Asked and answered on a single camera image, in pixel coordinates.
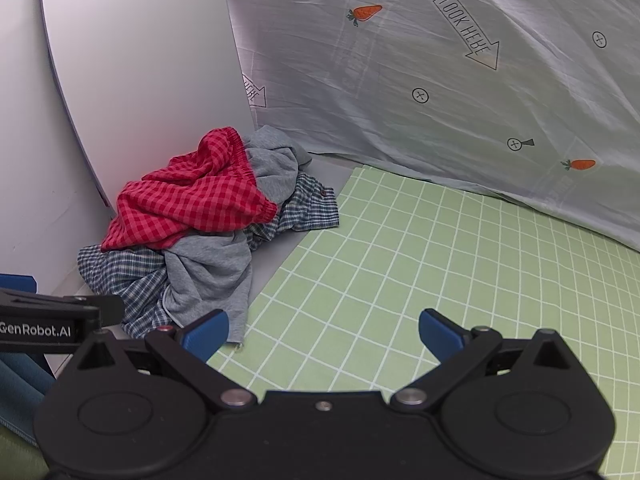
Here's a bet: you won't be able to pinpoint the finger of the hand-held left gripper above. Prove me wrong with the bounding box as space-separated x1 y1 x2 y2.
0 273 38 295

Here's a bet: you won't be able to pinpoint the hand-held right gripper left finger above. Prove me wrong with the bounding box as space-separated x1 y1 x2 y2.
70 309 258 413

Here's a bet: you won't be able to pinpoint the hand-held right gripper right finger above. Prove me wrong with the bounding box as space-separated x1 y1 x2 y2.
392 308 581 413

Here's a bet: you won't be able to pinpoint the red checked shorts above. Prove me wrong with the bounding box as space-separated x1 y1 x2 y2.
100 126 279 253

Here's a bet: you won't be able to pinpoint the grey t-shirt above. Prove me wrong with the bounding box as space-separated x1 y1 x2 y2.
162 126 313 348

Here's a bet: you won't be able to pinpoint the teal cloth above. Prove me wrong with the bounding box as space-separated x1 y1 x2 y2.
0 354 57 448

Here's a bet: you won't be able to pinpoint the green grid bed sheet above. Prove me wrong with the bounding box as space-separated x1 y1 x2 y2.
207 164 640 480

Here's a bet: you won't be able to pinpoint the blue plaid shirt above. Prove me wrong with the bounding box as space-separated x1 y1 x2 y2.
77 172 341 339

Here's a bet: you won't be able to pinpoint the white curved board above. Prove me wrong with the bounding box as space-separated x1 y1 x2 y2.
39 0 257 209

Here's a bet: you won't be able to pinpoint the grey printed quilt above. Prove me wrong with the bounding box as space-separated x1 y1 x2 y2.
219 0 640 253

